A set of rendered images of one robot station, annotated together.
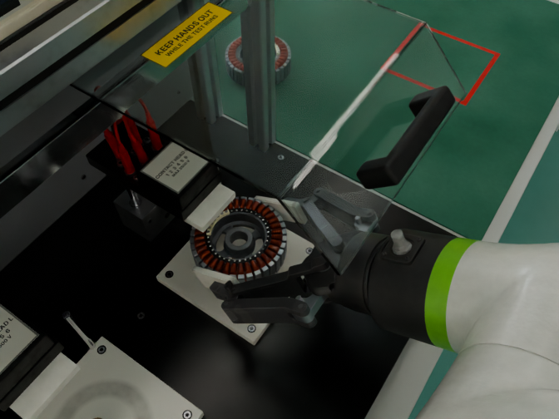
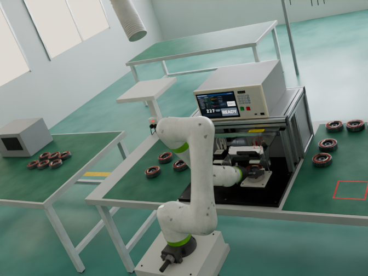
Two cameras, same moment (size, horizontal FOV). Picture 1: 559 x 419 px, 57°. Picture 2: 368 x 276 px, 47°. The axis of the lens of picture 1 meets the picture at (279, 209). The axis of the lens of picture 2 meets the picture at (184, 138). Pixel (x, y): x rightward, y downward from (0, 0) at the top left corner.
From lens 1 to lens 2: 225 cm
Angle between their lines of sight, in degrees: 71
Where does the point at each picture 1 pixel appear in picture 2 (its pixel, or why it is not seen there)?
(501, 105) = (337, 204)
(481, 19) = not seen: outside the picture
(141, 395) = not seen: hidden behind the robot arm
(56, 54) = (239, 123)
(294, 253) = (260, 183)
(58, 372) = (219, 161)
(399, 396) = (239, 207)
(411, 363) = (246, 207)
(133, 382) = not seen: hidden behind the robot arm
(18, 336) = (220, 153)
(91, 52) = (244, 125)
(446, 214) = (287, 203)
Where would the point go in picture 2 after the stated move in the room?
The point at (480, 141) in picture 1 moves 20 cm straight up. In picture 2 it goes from (318, 203) to (311, 171)
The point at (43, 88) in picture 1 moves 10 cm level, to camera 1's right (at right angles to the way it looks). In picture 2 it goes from (236, 126) to (240, 132)
